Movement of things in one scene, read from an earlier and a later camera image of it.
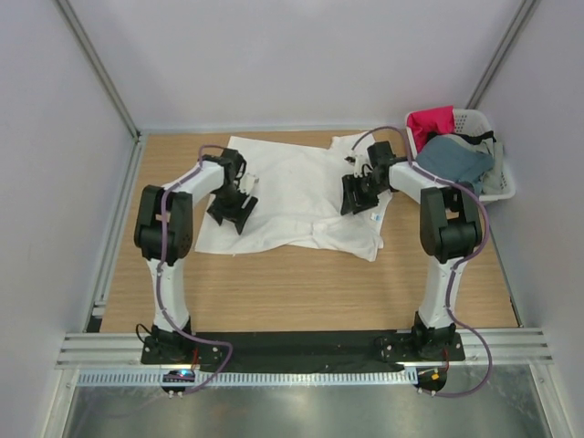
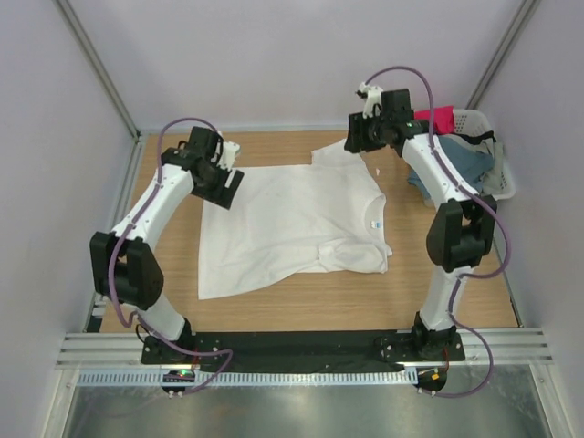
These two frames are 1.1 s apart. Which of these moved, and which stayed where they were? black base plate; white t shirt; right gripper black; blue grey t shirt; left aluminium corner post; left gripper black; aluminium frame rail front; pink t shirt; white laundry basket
Moved: left gripper black; white t shirt; right gripper black
Stayed: blue grey t shirt; black base plate; pink t shirt; aluminium frame rail front; white laundry basket; left aluminium corner post
